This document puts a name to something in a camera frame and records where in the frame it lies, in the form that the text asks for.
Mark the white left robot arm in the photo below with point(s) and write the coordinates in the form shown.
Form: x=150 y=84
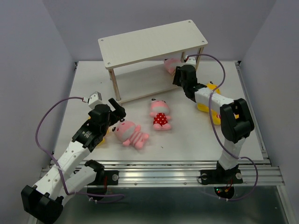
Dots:
x=46 y=199

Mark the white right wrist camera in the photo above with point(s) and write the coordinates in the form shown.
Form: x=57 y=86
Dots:
x=190 y=60

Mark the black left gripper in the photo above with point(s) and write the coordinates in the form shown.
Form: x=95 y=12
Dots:
x=119 y=111

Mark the yellow frog toy red stripes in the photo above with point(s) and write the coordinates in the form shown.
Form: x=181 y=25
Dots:
x=216 y=118

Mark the white two-tier wooden shelf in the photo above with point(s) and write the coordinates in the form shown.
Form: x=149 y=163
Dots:
x=143 y=45

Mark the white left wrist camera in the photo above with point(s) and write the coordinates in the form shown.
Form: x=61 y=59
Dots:
x=94 y=100

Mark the yellow frog toy blue stripes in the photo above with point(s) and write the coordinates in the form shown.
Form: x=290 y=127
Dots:
x=206 y=98

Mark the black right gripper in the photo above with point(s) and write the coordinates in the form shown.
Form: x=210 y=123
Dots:
x=177 y=73

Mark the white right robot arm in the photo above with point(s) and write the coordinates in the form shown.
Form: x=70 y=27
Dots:
x=236 y=125

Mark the pink frog toy orange stripes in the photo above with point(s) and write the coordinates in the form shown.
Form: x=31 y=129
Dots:
x=171 y=64

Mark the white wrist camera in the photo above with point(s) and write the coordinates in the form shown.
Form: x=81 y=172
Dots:
x=94 y=100
x=190 y=60

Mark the pink frog toy red polka-dot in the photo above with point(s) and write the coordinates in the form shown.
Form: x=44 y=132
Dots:
x=160 y=112

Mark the yellow frog toy pink stripes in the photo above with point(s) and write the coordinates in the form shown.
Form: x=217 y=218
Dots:
x=103 y=139

